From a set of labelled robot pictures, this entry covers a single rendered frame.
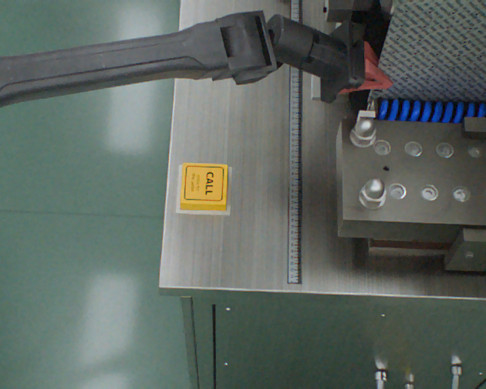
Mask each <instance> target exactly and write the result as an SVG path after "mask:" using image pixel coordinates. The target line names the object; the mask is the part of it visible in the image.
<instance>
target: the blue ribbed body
mask: <svg viewBox="0 0 486 389"><path fill-rule="evenodd" d="M475 109H476V106H475V104H474V103H469V105H468V108H467V110H465V109H464V103H462V102H460V103H458V105H457V110H454V104H453V103H452V102H448V103H447V109H443V103H442V102H441V101H438V102H437V103H436V107H435V108H432V103H431V102H430V101H429V100H428V101H427V102H426V103H425V107H424V108H421V102H420V101H419V100H416V101H415V102H414V105H413V107H410V101H409V100H404V102H403V107H400V101H399V100H394V101H393V102H392V106H391V107H389V101H388V100H387V99H384V100H382V102H381V107H379V106H378V114H377V115H378V116H377V119H378V120H398V121H405V120H406V121H417V122H439V123H461V122H462V120H463V119H464V117H486V104H485V103H481V104H480V105H479V107H478V110H475Z"/></svg>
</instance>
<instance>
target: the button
mask: <svg viewBox="0 0 486 389"><path fill-rule="evenodd" d="M227 189H228V166H227V165H226V164H195V163H183V164H182V175H181V196H180V207H181V209H187V210H206V211H226V207H227Z"/></svg>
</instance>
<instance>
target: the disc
mask: <svg viewBox="0 0 486 389"><path fill-rule="evenodd" d="M397 3H398V0H390V3H389V5H388V6H387V7H383V6H382V5H380V6H381V12H382V15H383V17H384V19H385V20H390V19H391V18H392V17H393V14H394V12H395V10H396V7H397Z"/></svg>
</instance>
